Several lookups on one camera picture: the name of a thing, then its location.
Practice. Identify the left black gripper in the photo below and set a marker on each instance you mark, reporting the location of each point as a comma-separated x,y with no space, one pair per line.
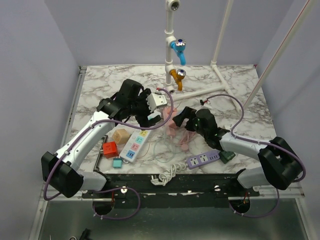
144,121

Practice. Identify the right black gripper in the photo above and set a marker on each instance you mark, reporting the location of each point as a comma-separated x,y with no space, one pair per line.
188,113

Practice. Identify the beige cube plug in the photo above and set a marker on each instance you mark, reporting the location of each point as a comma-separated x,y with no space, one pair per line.
121,136

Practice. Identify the white power strip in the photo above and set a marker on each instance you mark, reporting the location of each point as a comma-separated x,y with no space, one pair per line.
134,145

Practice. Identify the purple power strip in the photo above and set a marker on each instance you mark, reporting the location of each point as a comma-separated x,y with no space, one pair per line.
203,159

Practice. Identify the red cube plug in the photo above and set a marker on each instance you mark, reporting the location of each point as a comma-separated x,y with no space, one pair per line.
110,149

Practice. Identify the green cube plug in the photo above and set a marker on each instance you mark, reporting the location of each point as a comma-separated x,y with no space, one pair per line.
226,156

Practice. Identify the teal charger plug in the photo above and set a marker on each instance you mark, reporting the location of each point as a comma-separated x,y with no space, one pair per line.
117,163

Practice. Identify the pink power strip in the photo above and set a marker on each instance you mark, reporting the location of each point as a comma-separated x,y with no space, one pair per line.
170,127

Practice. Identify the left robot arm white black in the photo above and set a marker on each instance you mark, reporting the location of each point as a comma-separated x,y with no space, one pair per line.
61,170

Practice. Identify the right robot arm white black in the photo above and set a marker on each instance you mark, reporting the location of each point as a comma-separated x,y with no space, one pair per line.
279,166

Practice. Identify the orange faucet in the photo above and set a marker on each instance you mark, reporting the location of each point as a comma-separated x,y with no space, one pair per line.
178,75

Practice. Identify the blue faucet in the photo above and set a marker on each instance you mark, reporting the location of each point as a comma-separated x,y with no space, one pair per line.
179,46

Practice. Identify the black hex key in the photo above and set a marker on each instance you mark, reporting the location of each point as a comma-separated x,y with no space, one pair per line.
96,167

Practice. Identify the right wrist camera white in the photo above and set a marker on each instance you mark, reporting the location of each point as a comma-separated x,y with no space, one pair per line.
205,104

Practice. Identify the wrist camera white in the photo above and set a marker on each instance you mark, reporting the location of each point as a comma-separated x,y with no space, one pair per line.
156,101
205,104

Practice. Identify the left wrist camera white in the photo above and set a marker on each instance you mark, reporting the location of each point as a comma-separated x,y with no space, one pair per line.
156,101

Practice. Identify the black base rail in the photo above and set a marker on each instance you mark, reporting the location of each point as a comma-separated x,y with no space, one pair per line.
129,191

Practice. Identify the white pvc pipe frame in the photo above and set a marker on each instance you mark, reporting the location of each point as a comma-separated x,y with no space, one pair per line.
172,6

